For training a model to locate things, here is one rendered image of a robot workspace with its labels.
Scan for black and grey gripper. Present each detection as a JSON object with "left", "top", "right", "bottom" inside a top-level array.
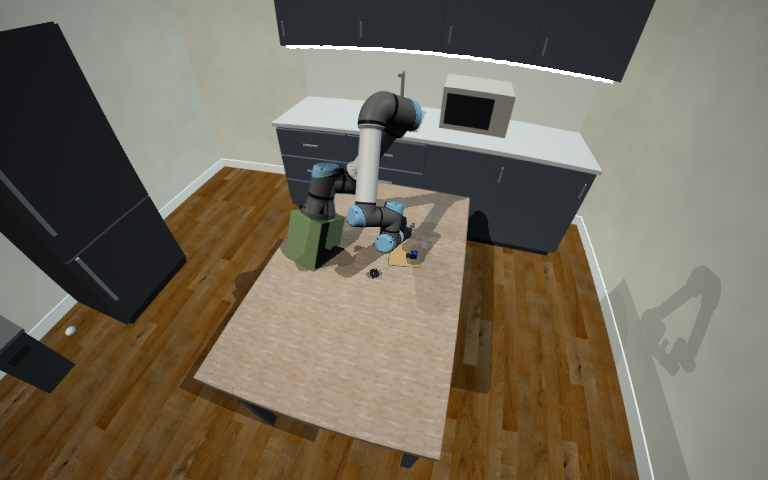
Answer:
[{"left": 399, "top": 216, "right": 415, "bottom": 245}]

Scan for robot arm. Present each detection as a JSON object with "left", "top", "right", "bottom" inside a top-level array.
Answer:
[{"left": 302, "top": 91, "right": 422, "bottom": 254}]

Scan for tan flat mat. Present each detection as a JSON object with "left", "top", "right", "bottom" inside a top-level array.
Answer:
[{"left": 388, "top": 244, "right": 420, "bottom": 268}]

